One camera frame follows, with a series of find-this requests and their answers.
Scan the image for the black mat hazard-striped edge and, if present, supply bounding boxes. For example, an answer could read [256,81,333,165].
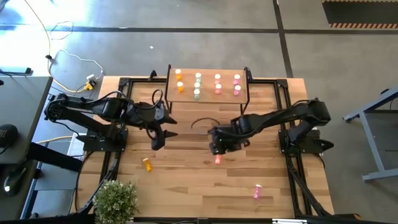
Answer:
[322,0,398,29]

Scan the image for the black desk support beam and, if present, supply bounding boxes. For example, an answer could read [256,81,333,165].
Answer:
[26,141,83,172]

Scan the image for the white cable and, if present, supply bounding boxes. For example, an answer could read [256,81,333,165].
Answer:
[51,49,105,80]

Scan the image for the grey desk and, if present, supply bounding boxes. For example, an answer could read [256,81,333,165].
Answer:
[0,75,53,222]

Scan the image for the wooden shelf black metal frame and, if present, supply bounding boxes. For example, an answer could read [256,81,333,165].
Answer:
[164,63,251,116]

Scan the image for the grey-blue metal table frame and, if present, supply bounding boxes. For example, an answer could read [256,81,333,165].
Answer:
[343,86,398,183]

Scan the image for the long yellow cable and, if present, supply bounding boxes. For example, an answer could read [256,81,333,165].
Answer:
[24,0,91,93]

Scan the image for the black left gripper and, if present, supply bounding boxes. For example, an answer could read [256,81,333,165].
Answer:
[133,101,178,139]

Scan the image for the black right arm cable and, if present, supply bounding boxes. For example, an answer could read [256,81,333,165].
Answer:
[190,116,222,129]

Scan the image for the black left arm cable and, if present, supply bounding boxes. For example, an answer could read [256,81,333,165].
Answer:
[90,88,165,141]

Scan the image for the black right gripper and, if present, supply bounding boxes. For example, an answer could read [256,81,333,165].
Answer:
[208,123,251,156]

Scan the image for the black aluminium table frame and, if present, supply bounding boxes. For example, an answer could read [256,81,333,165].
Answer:
[70,76,363,224]

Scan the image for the silver bracket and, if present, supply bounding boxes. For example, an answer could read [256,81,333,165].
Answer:
[272,218,308,224]

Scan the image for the black rounded case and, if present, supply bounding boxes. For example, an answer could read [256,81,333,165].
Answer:
[0,123,19,149]

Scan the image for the white sheet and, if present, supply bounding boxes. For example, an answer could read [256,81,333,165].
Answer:
[67,133,88,158]

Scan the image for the black computer mouse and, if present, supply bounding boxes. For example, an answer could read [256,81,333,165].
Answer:
[1,167,25,200]

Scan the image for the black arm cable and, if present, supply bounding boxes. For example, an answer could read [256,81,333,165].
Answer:
[90,88,165,141]
[190,116,222,129]

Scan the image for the artificial green plant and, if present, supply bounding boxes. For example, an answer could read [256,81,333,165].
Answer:
[91,178,139,224]

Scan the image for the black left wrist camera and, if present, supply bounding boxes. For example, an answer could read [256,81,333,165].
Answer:
[150,126,166,151]

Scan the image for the short yellow cable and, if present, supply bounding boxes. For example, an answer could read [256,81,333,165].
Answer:
[35,135,74,145]

